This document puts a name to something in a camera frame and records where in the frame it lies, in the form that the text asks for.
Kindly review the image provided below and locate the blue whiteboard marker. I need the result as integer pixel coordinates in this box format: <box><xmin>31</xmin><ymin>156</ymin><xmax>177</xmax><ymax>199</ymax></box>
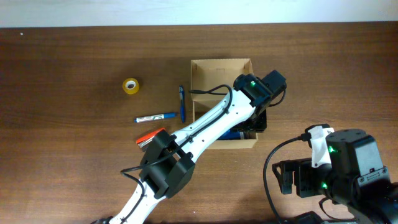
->
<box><xmin>134</xmin><ymin>113</ymin><xmax>177</xmax><ymax>123</ymax></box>

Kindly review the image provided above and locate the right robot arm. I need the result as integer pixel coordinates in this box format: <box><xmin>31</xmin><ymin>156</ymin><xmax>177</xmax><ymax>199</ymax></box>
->
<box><xmin>272</xmin><ymin>124</ymin><xmax>397</xmax><ymax>223</ymax></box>

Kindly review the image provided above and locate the blue whiteboard eraser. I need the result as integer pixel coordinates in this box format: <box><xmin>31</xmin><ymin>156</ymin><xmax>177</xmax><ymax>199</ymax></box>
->
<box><xmin>218</xmin><ymin>129</ymin><xmax>246</xmax><ymax>141</ymax></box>

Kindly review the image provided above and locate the blue ballpoint pen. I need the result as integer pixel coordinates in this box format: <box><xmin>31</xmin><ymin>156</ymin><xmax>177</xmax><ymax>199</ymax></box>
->
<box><xmin>179</xmin><ymin>85</ymin><xmax>186</xmax><ymax>123</ymax></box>

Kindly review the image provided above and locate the yellow tape roll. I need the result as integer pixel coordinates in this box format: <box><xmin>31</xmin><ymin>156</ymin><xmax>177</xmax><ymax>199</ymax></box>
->
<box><xmin>122</xmin><ymin>78</ymin><xmax>140</xmax><ymax>95</ymax></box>

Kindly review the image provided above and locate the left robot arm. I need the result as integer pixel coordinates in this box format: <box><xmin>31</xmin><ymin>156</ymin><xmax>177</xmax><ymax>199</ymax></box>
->
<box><xmin>97</xmin><ymin>70</ymin><xmax>287</xmax><ymax>224</ymax></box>

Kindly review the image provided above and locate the cardboard box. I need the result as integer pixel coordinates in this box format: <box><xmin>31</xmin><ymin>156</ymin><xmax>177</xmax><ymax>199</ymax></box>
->
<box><xmin>191</xmin><ymin>58</ymin><xmax>258</xmax><ymax>149</ymax></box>

